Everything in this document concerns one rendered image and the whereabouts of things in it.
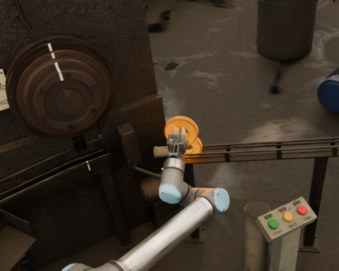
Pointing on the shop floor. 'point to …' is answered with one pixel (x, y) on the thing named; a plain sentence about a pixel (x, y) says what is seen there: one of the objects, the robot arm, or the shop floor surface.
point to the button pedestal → (285, 234)
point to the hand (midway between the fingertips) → (181, 128)
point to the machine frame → (22, 35)
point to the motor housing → (155, 201)
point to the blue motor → (336, 90)
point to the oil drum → (285, 28)
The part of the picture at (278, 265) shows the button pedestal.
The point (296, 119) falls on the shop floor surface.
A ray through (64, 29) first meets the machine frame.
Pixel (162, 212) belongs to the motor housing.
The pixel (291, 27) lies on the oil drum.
